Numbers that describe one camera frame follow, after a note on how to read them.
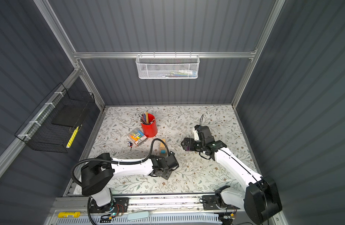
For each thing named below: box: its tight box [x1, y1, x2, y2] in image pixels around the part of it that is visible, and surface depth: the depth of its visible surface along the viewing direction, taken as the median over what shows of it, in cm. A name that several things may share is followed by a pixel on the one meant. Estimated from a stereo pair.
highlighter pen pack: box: [129, 130, 148, 145], surface depth 101 cm
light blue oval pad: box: [127, 210, 150, 221], surface depth 70 cm
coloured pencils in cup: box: [138, 111, 156, 125], surface depth 98 cm
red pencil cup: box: [140, 113, 158, 138], surface depth 99 cm
